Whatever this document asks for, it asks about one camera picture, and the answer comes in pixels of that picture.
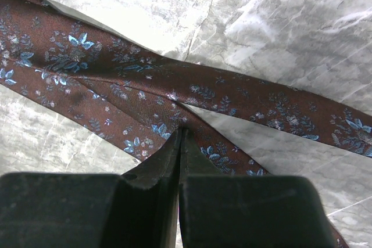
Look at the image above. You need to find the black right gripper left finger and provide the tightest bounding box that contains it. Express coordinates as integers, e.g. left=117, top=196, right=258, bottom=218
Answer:
left=1, top=130, right=181, bottom=247

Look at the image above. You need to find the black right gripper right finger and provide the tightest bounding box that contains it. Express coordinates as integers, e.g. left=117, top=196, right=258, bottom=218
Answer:
left=180, top=129, right=337, bottom=247

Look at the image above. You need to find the brown floral necktie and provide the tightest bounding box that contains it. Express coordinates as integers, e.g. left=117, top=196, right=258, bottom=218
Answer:
left=0, top=0, right=372, bottom=248

